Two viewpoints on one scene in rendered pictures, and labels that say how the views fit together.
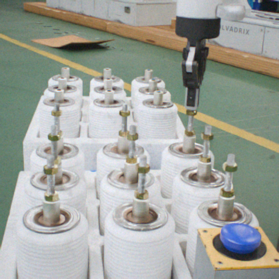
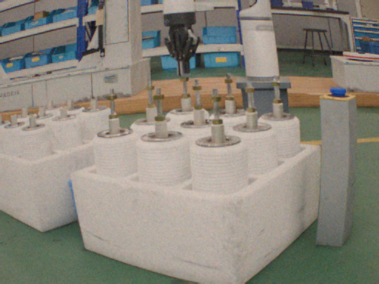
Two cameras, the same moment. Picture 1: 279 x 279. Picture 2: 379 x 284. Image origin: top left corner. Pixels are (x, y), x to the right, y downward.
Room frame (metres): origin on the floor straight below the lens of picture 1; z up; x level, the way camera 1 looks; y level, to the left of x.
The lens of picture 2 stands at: (-0.02, 0.77, 0.45)
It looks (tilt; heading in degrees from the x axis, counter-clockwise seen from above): 12 degrees down; 314
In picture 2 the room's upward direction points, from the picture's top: 4 degrees counter-clockwise
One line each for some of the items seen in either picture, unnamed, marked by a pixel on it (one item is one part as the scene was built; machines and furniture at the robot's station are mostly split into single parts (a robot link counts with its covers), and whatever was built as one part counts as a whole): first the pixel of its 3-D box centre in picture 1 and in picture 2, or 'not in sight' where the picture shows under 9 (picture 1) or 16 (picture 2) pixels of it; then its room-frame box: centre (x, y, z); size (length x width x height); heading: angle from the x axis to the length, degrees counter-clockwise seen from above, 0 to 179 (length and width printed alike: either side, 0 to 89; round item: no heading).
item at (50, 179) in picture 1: (50, 183); (216, 111); (0.56, 0.11, 0.30); 0.01 x 0.01 x 0.08; 81
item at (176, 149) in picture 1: (188, 150); (186, 111); (0.83, -0.09, 0.25); 0.08 x 0.08 x 0.01
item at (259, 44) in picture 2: not in sight; (260, 49); (0.79, -0.35, 0.39); 0.09 x 0.09 x 0.17; 36
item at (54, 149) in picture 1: (54, 149); (159, 108); (0.68, 0.12, 0.30); 0.01 x 0.01 x 0.08; 20
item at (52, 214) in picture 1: (51, 210); (217, 134); (0.56, 0.11, 0.26); 0.02 x 0.02 x 0.03
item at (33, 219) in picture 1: (52, 218); (218, 141); (0.56, 0.11, 0.25); 0.08 x 0.08 x 0.01
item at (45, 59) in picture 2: not in sight; (42, 57); (5.49, -2.30, 0.36); 0.50 x 0.38 x 0.21; 127
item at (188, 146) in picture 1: (188, 144); (186, 105); (0.83, -0.09, 0.26); 0.02 x 0.02 x 0.03
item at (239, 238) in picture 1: (240, 240); (337, 92); (0.42, -0.11, 0.32); 0.04 x 0.04 x 0.02
